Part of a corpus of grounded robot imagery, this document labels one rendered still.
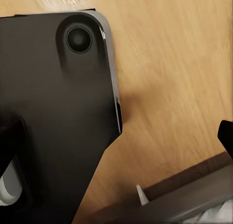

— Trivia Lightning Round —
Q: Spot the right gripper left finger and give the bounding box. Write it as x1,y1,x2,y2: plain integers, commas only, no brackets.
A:
0,120,25,178

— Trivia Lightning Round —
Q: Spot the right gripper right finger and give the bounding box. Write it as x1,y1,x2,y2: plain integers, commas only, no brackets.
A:
217,120,233,159

